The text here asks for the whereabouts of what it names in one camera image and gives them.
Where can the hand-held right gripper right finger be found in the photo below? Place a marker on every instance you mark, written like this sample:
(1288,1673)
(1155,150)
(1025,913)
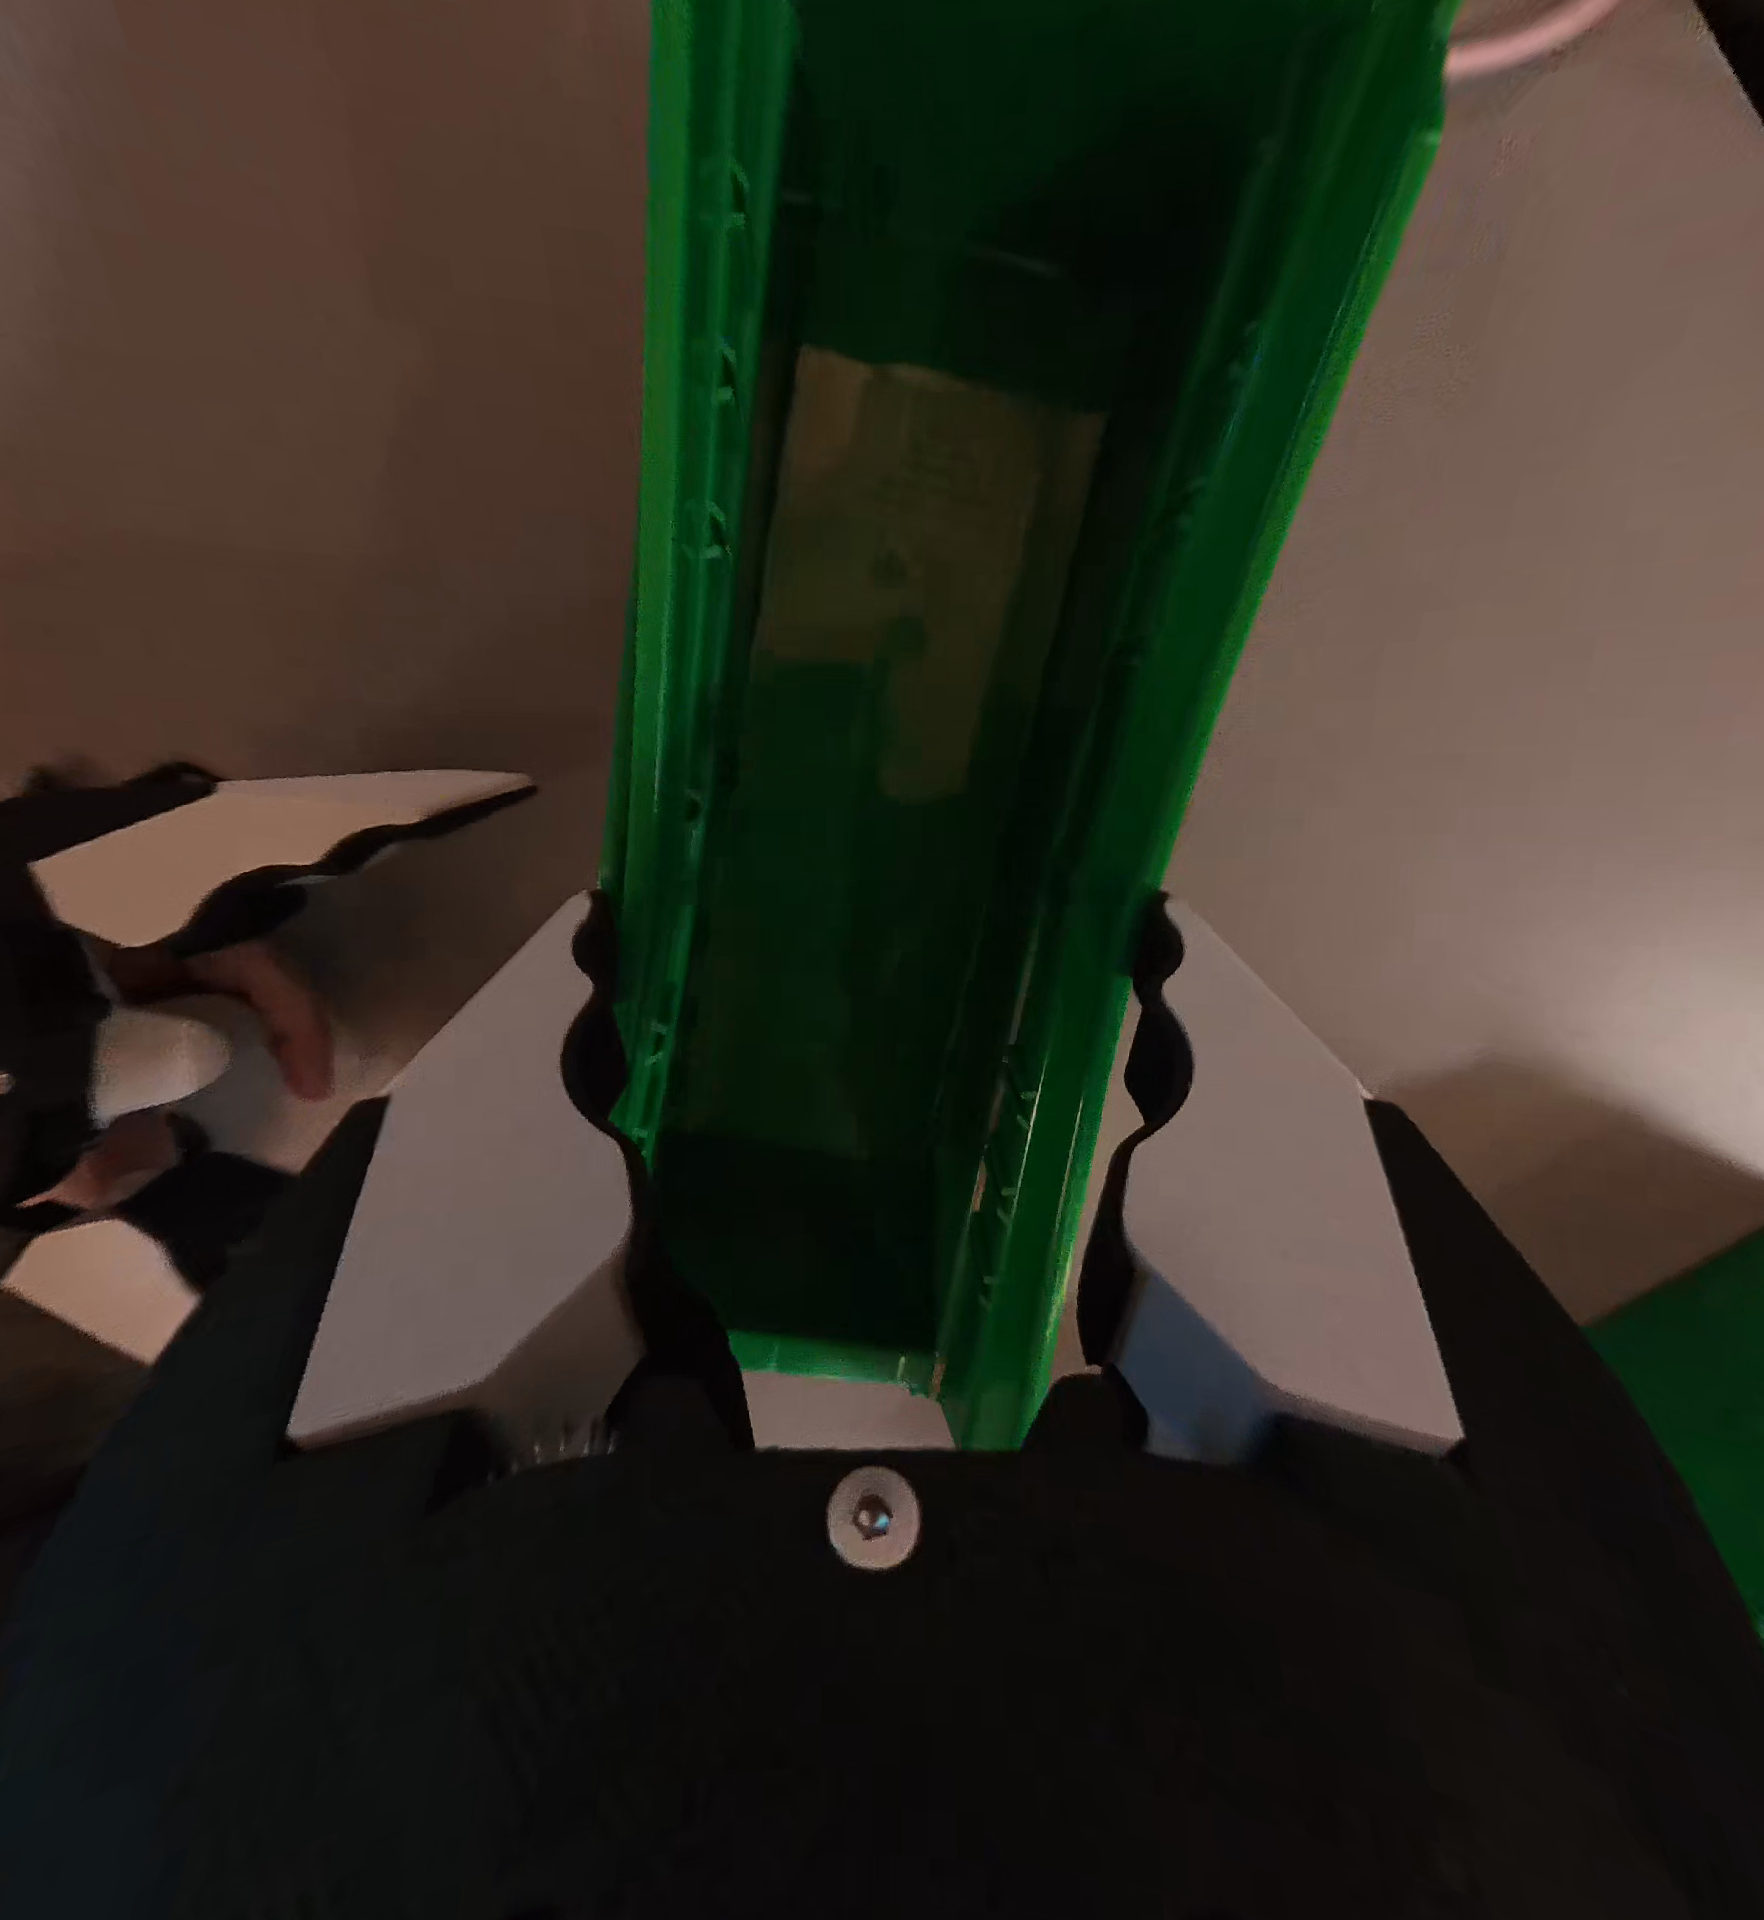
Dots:
(1271,1244)

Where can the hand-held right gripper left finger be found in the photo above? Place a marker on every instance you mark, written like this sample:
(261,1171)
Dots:
(478,1244)

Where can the green plastic bin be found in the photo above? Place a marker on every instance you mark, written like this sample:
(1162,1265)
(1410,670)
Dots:
(914,600)
(1722,1423)

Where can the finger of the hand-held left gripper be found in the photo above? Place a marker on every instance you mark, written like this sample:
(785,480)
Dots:
(221,847)
(101,1289)

